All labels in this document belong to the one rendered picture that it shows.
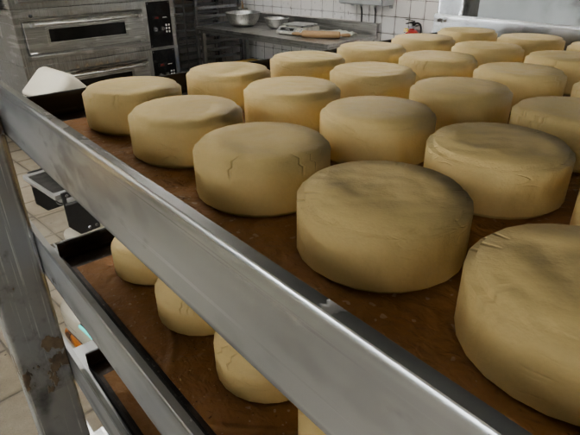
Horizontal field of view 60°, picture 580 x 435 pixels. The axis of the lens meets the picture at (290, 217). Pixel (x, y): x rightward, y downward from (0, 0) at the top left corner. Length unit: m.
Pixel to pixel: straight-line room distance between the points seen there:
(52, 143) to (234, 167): 0.08
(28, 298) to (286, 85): 0.21
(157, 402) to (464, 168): 0.14
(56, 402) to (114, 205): 0.25
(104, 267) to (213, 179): 0.17
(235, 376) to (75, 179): 0.10
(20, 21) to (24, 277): 4.48
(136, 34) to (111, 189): 5.04
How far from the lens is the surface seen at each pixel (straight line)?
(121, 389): 0.38
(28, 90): 1.80
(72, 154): 0.20
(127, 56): 5.19
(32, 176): 1.92
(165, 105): 0.24
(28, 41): 4.79
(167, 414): 0.21
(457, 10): 0.56
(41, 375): 0.39
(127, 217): 0.16
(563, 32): 0.51
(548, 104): 0.25
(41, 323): 0.36
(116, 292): 0.30
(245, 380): 0.22
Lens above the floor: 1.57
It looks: 28 degrees down
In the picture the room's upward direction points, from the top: 1 degrees counter-clockwise
